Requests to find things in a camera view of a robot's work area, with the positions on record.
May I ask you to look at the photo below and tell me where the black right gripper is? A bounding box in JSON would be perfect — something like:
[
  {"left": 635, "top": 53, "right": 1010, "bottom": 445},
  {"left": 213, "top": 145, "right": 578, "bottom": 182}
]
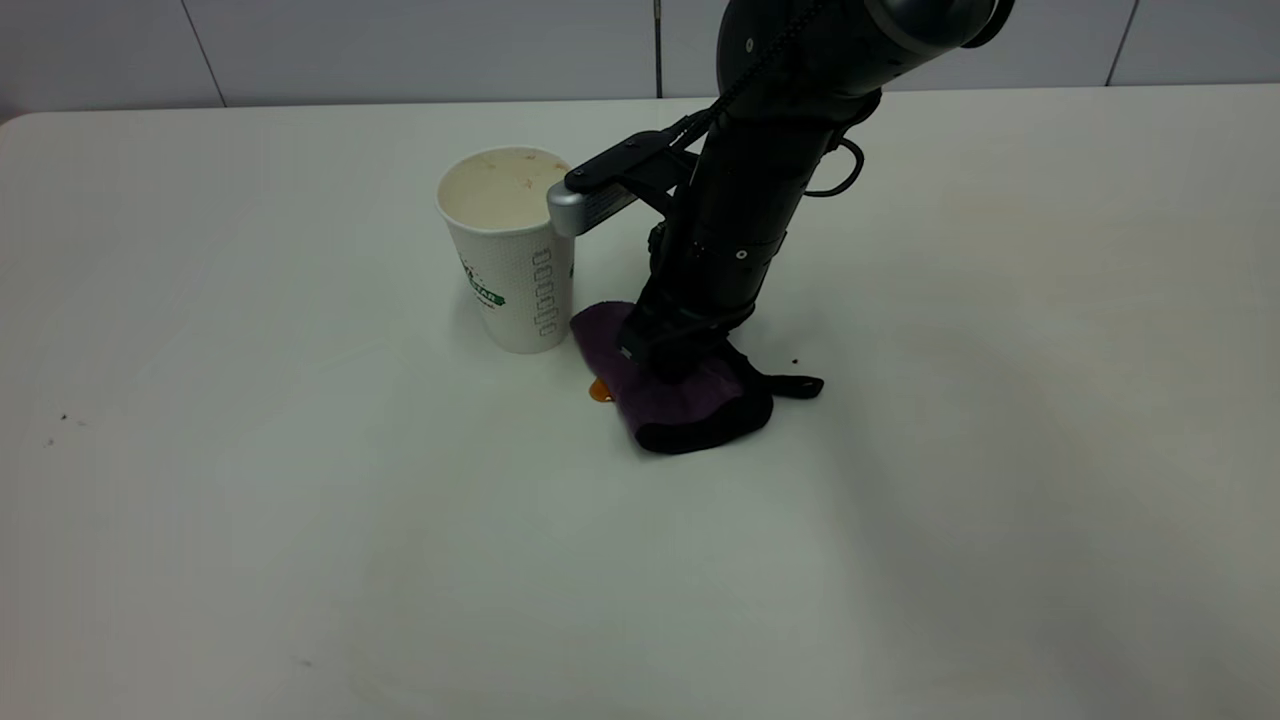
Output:
[{"left": 619, "top": 224, "right": 792, "bottom": 387}]

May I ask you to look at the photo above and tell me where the purple cloth with black trim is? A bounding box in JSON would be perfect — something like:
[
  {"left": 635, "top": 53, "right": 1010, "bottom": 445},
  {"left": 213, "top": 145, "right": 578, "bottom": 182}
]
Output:
[{"left": 569, "top": 300, "right": 826, "bottom": 457}]

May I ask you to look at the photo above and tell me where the white paper coffee cup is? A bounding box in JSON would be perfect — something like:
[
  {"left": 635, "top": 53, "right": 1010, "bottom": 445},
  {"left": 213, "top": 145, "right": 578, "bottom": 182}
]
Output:
[{"left": 435, "top": 147, "right": 579, "bottom": 356}]

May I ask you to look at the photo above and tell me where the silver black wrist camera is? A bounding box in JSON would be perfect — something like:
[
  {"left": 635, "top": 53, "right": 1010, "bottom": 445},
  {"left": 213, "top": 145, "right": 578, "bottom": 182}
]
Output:
[{"left": 546, "top": 130, "right": 703, "bottom": 239}]

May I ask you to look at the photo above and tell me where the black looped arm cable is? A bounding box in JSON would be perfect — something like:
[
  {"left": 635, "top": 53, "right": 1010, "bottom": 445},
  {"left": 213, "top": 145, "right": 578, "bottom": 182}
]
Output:
[{"left": 803, "top": 135, "right": 867, "bottom": 199}]

